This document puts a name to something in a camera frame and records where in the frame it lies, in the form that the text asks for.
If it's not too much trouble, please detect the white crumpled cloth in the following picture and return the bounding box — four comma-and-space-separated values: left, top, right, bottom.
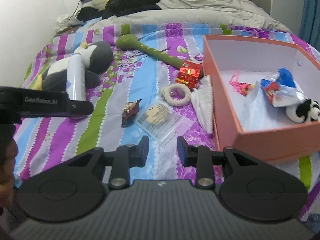
55, 14, 82, 34

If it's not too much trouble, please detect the person's left hand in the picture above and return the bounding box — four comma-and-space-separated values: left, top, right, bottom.
0, 139, 18, 208

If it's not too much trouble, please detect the black clothes pile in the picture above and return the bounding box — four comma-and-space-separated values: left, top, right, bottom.
76, 0, 161, 22

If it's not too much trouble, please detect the striped colourful bed sheet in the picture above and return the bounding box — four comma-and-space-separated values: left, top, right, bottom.
13, 23, 320, 222

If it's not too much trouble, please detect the blue printed plastic bag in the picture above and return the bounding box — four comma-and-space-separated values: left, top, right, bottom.
260, 68, 306, 107

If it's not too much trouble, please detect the clear plastic zip bag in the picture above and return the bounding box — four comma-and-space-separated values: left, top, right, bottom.
134, 100, 193, 147

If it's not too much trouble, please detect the white spray can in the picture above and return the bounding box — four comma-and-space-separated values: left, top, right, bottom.
66, 53, 86, 101

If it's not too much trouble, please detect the blue curtain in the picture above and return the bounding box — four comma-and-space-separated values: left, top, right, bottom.
299, 0, 320, 50

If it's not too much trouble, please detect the brown gold foil wrapper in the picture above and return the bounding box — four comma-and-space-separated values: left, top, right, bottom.
121, 99, 141, 126

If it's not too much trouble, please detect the red foil snack packet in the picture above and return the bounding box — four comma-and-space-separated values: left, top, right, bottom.
175, 61, 202, 89

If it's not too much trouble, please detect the pink cardboard box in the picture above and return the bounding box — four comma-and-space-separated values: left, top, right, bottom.
203, 35, 319, 162

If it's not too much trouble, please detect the white fluffy ring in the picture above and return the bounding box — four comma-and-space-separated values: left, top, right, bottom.
160, 83, 192, 107

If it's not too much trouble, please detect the grey duvet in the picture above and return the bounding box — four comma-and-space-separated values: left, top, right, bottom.
78, 0, 291, 33

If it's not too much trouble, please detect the small panda plush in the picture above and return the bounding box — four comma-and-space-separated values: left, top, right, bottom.
285, 99, 320, 124

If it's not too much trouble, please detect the white tissue paper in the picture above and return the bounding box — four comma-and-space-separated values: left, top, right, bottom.
191, 75, 213, 134

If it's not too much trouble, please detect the green plush massage stick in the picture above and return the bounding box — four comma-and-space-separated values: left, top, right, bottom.
116, 34, 184, 69

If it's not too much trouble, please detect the grey white penguin plush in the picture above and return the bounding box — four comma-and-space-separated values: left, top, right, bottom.
33, 41, 113, 93

